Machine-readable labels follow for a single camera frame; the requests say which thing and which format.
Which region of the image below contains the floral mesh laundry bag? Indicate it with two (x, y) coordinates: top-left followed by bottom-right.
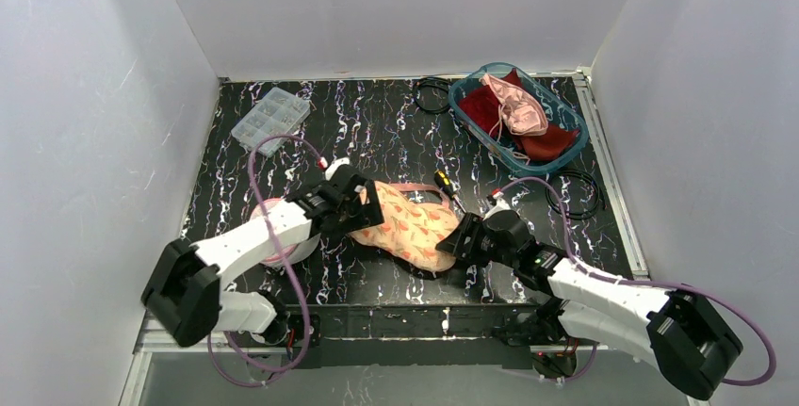
(350, 181), (459, 273)

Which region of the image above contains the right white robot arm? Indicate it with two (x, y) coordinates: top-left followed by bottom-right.
(436, 202), (742, 400)

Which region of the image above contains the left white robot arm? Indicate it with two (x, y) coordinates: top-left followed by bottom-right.
(140, 158), (383, 348)

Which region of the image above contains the pink bra in basin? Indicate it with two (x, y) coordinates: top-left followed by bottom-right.
(480, 73), (549, 137)

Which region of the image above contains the black yellow screwdriver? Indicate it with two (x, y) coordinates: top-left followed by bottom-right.
(434, 170), (466, 213)

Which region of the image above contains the clear plastic compartment box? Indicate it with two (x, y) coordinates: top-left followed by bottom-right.
(232, 87), (311, 151)

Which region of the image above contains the dark red cloth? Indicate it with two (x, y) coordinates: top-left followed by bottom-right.
(459, 69), (579, 162)

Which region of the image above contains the teal plastic basin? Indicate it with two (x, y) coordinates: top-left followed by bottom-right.
(448, 62), (589, 176)

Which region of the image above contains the black cable coil right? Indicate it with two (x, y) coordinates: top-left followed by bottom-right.
(545, 167), (607, 222)

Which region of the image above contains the black cable coil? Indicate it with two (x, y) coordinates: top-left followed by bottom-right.
(545, 167), (607, 222)
(414, 76), (453, 116)

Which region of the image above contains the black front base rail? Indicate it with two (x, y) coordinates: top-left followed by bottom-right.
(134, 302), (600, 370)

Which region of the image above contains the black cable coil back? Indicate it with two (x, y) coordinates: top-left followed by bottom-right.
(414, 76), (453, 116)

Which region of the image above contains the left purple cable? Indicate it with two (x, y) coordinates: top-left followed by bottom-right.
(205, 134), (329, 389)

